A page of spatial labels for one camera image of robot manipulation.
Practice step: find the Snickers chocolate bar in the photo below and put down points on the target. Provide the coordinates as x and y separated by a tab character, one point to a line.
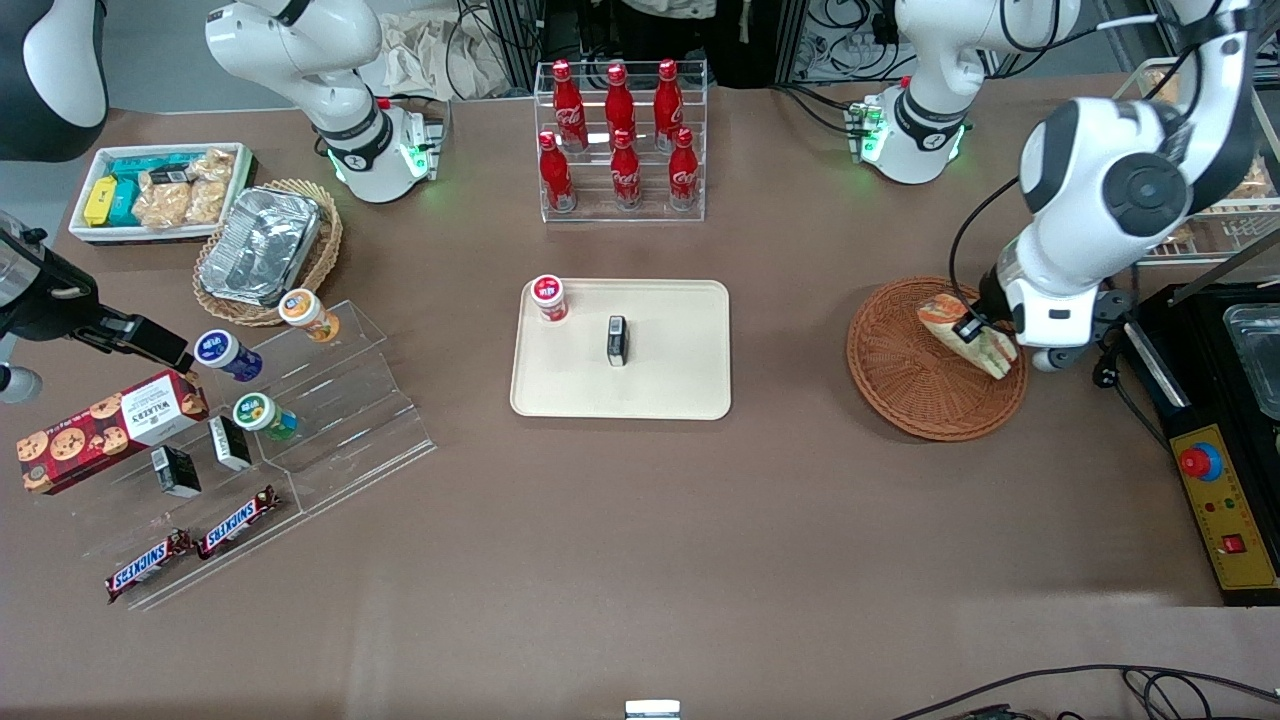
238	522
148	566

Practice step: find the red-lid small jar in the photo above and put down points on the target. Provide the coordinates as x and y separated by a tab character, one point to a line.
549	295

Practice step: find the black metal frame post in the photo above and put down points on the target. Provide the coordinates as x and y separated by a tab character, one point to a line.
525	45
790	40

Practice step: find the aluminium foil tray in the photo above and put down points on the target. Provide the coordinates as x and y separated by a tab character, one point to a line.
260	245

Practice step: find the clear cookie pack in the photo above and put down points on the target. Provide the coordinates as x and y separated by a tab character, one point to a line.
215	165
162	205
206	200

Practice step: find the cream plastic tray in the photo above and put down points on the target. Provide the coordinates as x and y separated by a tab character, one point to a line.
680	350

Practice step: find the triangle sandwich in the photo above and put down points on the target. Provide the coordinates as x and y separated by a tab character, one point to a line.
998	356

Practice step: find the small black carton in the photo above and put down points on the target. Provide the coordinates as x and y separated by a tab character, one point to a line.
230	443
617	340
175	472

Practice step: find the blue-lid small jar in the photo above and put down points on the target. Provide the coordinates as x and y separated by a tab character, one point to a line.
215	350

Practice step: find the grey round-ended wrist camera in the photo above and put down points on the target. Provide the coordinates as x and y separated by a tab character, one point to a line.
1050	359
18	384

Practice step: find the orange-lid small jar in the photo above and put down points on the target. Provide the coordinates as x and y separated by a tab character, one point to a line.
300	308

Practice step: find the red cola bottle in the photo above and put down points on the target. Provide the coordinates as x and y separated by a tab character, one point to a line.
620	105
568	110
683	172
556	175
626	175
668	105

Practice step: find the yellow snack box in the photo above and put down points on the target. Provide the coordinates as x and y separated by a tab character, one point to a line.
100	202

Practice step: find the short teal snack box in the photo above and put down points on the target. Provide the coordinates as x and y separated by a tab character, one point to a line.
124	203

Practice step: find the small silver white device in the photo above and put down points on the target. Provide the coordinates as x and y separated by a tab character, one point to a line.
652	710

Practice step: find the clear acrylic stepped display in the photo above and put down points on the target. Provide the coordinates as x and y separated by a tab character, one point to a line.
350	400

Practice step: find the beige cloth jacket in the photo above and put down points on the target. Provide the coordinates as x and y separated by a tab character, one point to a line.
670	8

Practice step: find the clear acrylic bottle rack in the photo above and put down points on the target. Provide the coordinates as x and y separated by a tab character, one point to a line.
597	216

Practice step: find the long teal snack box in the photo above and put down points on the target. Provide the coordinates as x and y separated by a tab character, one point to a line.
135	165

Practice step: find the oval light wicker basket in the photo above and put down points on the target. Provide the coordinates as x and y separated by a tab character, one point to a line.
330	240

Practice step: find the green-lid small jar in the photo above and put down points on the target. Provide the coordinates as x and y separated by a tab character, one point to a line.
255	412

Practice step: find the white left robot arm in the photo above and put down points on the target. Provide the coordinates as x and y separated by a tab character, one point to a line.
1100	170

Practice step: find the round brown wicker basket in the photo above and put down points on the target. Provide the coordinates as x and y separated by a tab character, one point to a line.
900	400

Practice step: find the white plastic bin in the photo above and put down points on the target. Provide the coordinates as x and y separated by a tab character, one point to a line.
150	236

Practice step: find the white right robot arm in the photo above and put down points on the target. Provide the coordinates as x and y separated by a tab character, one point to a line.
300	60

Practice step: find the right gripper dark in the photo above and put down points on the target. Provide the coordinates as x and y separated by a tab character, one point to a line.
50	312

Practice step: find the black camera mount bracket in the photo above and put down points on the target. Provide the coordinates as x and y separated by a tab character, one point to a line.
1115	315

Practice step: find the clear bag of crackers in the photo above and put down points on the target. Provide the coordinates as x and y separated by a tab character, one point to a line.
1168	82
1262	180

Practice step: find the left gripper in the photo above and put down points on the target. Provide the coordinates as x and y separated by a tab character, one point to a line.
992	293

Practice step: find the black control box yellow panel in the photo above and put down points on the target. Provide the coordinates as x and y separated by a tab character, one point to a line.
1230	500

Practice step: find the red Walkers cookie box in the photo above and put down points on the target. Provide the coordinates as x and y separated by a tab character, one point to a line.
100	430

